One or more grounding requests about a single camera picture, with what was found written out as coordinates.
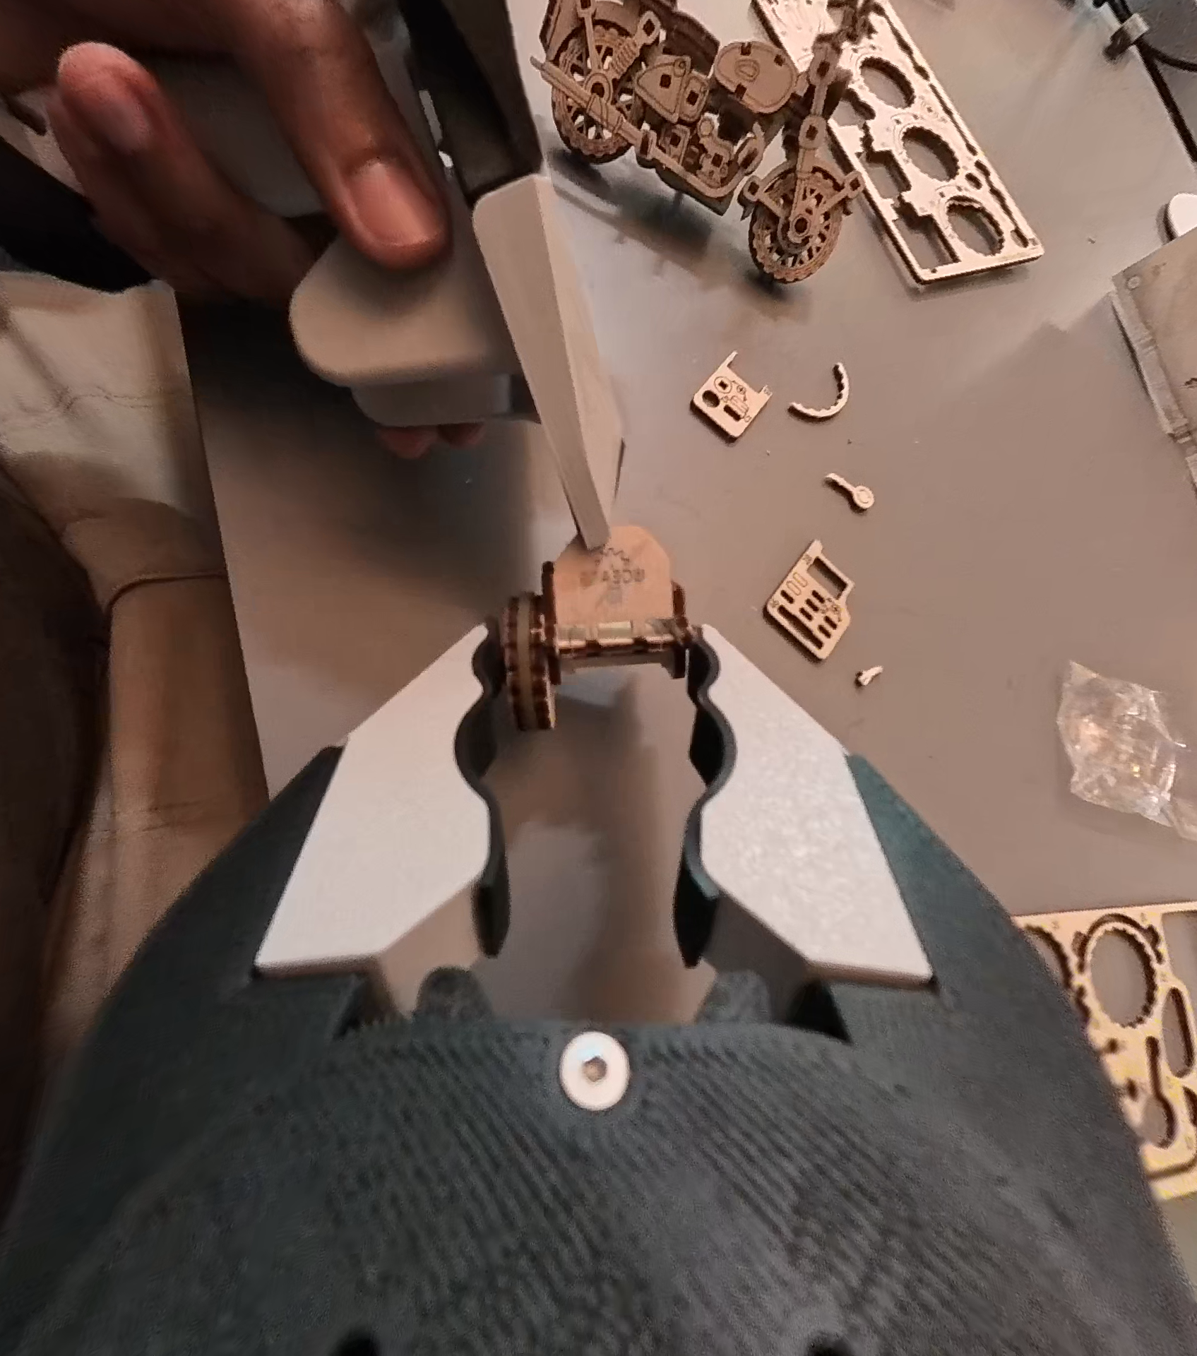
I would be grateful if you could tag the wooden motorcycle model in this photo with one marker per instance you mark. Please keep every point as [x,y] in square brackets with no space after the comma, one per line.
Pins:
[661,96]

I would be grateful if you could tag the wooden gear assembly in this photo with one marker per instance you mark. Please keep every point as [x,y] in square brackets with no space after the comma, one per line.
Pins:
[534,669]

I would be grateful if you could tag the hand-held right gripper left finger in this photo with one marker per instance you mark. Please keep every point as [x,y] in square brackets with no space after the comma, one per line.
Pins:
[387,837]

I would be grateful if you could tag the notched square wooden piece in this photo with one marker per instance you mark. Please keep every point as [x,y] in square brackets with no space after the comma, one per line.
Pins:
[730,423]

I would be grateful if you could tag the curved toothed wooden piece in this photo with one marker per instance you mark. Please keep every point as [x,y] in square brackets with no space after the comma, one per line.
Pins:
[831,404]

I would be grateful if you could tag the grey desk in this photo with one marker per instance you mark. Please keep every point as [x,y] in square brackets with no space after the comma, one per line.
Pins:
[979,446]

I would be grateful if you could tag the grid-slotted wooden piece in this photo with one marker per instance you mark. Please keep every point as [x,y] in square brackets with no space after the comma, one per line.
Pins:
[775,609]

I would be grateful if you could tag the small clear plastic bag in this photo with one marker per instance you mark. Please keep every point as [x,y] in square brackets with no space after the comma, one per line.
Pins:
[1117,742]

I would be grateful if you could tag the wooden sheet with gear hole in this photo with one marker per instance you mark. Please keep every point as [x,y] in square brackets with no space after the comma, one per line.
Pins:
[1117,1060]

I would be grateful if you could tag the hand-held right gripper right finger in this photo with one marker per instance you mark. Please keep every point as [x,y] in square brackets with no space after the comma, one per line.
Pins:
[810,848]

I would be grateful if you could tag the key-shaped wooden piece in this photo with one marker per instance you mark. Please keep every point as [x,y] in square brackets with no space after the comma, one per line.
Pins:
[838,484]

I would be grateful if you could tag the round-topped wooden plate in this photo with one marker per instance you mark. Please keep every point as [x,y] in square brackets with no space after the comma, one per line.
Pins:
[619,584]

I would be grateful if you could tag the tiny wooden peg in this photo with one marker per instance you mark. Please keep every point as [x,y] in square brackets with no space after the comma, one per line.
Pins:
[868,677]

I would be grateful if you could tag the wooden sheet with round holes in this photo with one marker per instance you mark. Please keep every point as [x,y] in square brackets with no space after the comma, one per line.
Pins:
[1016,239]

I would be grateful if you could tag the person's left hand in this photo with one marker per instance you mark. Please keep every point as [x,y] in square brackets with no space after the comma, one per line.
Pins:
[343,139]

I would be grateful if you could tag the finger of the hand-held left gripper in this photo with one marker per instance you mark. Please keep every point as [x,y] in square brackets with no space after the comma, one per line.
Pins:
[555,351]

